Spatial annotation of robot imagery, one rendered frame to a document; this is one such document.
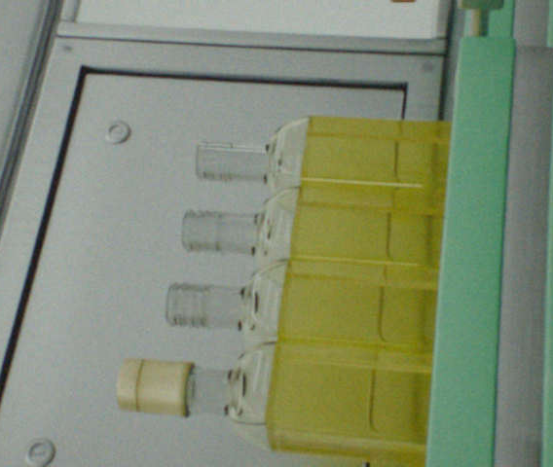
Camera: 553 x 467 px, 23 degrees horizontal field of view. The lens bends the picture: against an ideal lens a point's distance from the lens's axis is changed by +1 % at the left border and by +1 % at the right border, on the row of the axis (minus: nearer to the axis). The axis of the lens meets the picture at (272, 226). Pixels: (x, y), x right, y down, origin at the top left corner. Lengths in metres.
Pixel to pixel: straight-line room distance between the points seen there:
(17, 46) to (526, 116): 0.55
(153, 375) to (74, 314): 0.21
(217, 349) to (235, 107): 0.22
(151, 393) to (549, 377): 0.27
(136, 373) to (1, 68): 0.42
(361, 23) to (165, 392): 0.44
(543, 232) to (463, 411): 0.11
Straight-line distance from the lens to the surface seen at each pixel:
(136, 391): 0.83
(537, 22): 0.94
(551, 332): 0.70
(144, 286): 1.03
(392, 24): 1.14
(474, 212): 0.73
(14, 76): 1.17
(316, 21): 1.15
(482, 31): 0.84
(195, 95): 1.12
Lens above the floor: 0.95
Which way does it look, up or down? 9 degrees up
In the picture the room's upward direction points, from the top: 86 degrees counter-clockwise
